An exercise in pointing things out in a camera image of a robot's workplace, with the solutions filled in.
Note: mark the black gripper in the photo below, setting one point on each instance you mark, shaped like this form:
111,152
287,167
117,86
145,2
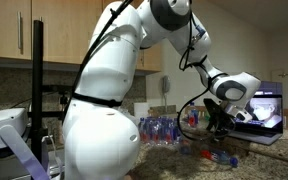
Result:
224,120

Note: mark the clear Fiji water bottle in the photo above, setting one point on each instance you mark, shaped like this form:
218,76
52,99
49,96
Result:
217,156
185,148
193,118

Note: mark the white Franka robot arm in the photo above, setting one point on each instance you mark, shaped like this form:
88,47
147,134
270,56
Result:
100,140

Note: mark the plastic-wrapped water bottle pack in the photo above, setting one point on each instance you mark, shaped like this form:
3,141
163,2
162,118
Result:
159,131

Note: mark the grey laptop computer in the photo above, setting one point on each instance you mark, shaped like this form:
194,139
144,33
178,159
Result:
267,113

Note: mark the flat computer monitor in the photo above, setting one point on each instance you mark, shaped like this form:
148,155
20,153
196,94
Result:
270,88

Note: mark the white door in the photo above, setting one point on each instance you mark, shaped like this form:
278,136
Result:
274,75

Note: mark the black stand pole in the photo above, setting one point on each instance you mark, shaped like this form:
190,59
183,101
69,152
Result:
37,83

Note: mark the white VR headset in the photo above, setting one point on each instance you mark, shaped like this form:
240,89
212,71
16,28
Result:
4,126

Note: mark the grey wall phone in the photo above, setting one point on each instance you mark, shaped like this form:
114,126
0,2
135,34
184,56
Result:
166,84

